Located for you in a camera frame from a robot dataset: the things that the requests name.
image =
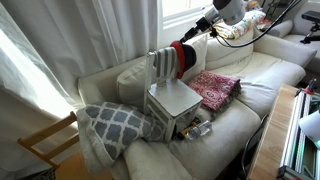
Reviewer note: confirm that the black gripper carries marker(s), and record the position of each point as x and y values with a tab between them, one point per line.
202	24

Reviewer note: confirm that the small white wooden chair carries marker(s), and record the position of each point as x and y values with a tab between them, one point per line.
173	98

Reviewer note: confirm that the light wooden chair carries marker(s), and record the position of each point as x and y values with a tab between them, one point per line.
46	140

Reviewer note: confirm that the grey white striped cloth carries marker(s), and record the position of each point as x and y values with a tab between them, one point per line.
165	61

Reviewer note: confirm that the yellow floral blanket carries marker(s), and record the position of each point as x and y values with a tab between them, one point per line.
243	25

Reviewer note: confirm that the red patterned folded blanket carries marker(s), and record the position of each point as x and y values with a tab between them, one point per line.
215	88

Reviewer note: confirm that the large cream cushion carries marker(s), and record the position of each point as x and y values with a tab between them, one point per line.
133	83

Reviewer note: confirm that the clear plastic water bottle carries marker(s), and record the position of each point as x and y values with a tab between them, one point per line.
199	130

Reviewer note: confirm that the yellow black tool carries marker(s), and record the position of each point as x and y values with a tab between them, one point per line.
182	133

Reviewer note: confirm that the grey armchair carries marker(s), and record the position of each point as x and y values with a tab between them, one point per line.
300	40

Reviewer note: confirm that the cream fabric sofa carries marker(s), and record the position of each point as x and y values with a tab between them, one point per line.
216	143

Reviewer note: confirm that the grey white quatrefoil pillow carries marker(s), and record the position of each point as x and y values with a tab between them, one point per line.
113	128

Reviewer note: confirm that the white curtain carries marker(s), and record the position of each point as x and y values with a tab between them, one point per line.
66	40

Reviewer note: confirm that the red black clamp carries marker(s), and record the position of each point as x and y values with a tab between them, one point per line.
310	86

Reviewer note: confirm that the light wooden table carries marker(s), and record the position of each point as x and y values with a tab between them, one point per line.
270	140

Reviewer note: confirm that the white rounded device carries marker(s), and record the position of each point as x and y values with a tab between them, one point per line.
310	126

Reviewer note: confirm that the white window frame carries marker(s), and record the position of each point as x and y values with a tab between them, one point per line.
180	13

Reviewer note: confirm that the black camera tripod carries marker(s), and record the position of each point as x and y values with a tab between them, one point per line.
311	20

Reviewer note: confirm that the aluminium rail frame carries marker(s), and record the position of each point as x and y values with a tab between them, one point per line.
296	143

